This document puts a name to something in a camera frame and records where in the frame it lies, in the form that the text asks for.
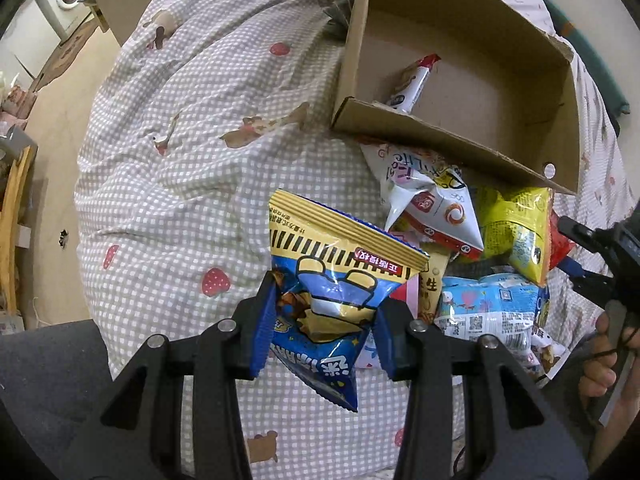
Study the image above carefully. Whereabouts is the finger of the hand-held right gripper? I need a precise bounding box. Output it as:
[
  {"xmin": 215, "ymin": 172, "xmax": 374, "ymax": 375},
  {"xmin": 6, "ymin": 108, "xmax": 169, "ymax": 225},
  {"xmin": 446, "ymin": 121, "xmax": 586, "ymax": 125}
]
[
  {"xmin": 557, "ymin": 257, "xmax": 622, "ymax": 307},
  {"xmin": 557, "ymin": 216, "xmax": 621, "ymax": 262}
]

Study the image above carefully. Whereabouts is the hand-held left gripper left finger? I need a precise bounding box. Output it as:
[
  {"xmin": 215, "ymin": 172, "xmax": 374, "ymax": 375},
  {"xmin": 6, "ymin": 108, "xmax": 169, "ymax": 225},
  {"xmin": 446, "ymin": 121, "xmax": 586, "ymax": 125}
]
[{"xmin": 65, "ymin": 270, "xmax": 279, "ymax": 480}]

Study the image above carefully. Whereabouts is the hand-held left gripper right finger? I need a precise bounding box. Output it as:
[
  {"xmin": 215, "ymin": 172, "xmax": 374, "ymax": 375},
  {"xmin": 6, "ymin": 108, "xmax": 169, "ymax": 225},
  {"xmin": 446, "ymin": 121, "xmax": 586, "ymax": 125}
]
[{"xmin": 372, "ymin": 300, "xmax": 589, "ymax": 480}]

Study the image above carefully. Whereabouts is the pink snack packet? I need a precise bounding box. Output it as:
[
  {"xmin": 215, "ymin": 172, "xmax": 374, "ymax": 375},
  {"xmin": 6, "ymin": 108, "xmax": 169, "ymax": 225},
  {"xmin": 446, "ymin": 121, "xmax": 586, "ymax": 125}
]
[{"xmin": 387, "ymin": 230, "xmax": 422, "ymax": 318}]

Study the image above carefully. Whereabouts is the beige snack packet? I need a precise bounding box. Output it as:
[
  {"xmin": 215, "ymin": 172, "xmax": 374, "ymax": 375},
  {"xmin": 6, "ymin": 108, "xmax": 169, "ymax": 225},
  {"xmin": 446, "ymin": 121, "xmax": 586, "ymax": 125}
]
[{"xmin": 417, "ymin": 252, "xmax": 451, "ymax": 326}]

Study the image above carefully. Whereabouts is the yellow snack packet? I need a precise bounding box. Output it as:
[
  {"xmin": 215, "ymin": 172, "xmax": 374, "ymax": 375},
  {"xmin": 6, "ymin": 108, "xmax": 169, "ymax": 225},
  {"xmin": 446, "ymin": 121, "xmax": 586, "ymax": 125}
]
[{"xmin": 472, "ymin": 187, "xmax": 554, "ymax": 288}]

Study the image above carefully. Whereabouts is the white bear-print snack packet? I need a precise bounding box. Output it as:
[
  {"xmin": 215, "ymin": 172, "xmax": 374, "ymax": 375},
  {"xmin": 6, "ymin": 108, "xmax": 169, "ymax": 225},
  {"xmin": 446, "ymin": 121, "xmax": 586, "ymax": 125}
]
[{"xmin": 530, "ymin": 327, "xmax": 571, "ymax": 376}]

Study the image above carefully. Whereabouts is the light blue snack packet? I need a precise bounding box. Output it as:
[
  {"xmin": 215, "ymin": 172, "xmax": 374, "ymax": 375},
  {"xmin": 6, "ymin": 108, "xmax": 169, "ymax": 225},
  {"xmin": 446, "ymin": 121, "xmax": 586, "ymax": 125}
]
[{"xmin": 434, "ymin": 272, "xmax": 551, "ymax": 356}]

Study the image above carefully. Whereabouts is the white red triangular snack packet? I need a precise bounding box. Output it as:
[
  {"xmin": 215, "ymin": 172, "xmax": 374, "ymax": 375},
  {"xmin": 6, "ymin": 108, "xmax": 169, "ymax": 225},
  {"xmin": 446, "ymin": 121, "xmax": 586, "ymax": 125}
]
[{"xmin": 385, "ymin": 167, "xmax": 486, "ymax": 262}]

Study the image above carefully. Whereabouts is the white pink-print snack packet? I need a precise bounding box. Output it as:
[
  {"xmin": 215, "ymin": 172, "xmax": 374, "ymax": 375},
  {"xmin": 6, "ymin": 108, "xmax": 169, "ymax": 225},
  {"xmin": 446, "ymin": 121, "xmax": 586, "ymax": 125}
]
[{"xmin": 361, "ymin": 142, "xmax": 463, "ymax": 206}]

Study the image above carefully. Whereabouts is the cardboard box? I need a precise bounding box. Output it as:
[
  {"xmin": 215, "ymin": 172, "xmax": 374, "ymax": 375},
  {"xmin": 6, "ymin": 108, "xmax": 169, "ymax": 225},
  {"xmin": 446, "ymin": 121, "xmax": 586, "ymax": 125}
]
[{"xmin": 330, "ymin": 0, "xmax": 583, "ymax": 196}]

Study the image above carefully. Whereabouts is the slim white snack packet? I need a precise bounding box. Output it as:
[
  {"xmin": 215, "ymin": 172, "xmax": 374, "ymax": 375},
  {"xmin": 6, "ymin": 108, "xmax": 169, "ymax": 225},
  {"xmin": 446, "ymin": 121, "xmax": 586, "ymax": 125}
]
[{"xmin": 385, "ymin": 54, "xmax": 442, "ymax": 113}]

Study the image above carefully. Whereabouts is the person's right hand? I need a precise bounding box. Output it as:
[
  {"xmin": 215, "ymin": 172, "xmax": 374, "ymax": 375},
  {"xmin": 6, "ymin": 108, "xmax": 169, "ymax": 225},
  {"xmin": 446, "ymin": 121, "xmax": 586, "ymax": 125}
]
[{"xmin": 579, "ymin": 312, "xmax": 626, "ymax": 413}]

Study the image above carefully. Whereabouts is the checked printed blanket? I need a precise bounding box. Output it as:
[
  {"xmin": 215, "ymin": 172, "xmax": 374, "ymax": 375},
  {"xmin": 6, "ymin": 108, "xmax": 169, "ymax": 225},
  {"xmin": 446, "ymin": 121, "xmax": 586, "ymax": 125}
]
[{"xmin": 74, "ymin": 0, "xmax": 626, "ymax": 480}]

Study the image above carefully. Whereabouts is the dark grey cloth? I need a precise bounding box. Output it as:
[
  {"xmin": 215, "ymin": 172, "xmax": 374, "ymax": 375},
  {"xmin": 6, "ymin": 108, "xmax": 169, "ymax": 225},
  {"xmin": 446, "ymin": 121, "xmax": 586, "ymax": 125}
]
[{"xmin": 0, "ymin": 317, "xmax": 121, "ymax": 480}]

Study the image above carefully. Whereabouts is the wooden chair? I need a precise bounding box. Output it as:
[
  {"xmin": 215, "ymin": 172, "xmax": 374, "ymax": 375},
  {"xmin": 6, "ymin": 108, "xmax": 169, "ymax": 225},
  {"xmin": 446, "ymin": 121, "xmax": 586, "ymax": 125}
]
[{"xmin": 0, "ymin": 130, "xmax": 38, "ymax": 316}]

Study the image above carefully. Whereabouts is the dark patterned cloth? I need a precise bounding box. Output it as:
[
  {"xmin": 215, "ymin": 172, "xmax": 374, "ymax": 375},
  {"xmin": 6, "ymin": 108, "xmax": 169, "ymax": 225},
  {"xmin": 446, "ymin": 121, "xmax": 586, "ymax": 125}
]
[{"xmin": 320, "ymin": 0, "xmax": 357, "ymax": 38}]

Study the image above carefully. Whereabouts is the brown floor mat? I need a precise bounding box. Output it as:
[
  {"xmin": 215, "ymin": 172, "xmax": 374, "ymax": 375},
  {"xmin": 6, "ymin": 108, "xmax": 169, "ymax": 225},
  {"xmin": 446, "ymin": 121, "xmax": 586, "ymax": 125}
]
[{"xmin": 30, "ymin": 20, "xmax": 101, "ymax": 92}]

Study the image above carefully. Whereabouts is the beige cabinet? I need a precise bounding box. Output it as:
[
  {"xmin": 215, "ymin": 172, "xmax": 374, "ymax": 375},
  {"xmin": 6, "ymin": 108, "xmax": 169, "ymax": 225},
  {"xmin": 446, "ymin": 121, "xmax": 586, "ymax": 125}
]
[{"xmin": 80, "ymin": 0, "xmax": 166, "ymax": 46}]

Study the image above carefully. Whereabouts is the white cabinet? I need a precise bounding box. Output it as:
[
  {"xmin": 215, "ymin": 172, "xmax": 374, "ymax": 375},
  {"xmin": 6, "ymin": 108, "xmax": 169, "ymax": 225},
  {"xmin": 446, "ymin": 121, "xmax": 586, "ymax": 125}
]
[{"xmin": 0, "ymin": 0, "xmax": 57, "ymax": 81}]

